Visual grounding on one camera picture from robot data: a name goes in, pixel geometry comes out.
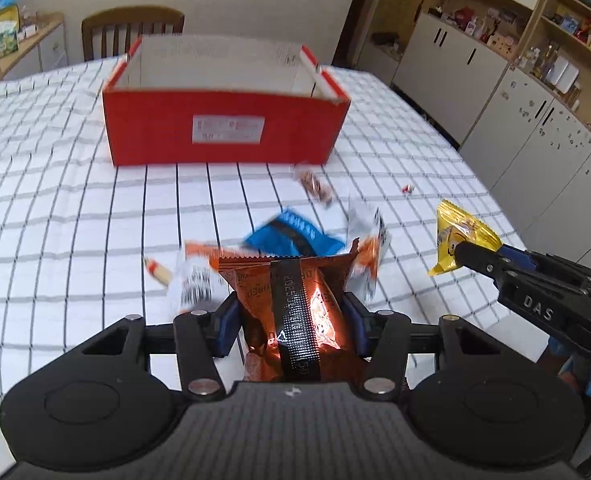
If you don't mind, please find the white orange snack packet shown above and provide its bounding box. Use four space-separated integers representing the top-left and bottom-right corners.
143 242 231 321

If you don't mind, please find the orange foil snack bag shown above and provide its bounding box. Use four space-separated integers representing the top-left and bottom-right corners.
208 240 366 384

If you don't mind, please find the silver white snack packet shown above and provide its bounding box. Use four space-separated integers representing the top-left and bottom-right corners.
346 198 391 302

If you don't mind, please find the yellow snack packet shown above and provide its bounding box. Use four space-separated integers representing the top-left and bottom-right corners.
428 200 503 276

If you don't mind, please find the blue snack packet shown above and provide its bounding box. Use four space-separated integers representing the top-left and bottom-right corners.
244 209 345 257

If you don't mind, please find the checkered tablecloth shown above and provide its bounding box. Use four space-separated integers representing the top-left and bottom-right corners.
0 61 520 401

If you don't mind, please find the red cardboard box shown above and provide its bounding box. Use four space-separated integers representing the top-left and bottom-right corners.
102 35 352 167

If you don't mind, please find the wooden chair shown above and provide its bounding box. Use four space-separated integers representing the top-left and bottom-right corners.
80 4 184 62

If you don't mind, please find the white drawer sideboard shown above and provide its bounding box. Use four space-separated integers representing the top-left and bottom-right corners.
0 12 68 81

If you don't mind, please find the green tissue pack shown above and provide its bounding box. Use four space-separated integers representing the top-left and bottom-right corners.
0 21 18 58

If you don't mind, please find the white cabinet wall unit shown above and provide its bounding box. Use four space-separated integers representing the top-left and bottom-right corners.
357 0 591 266

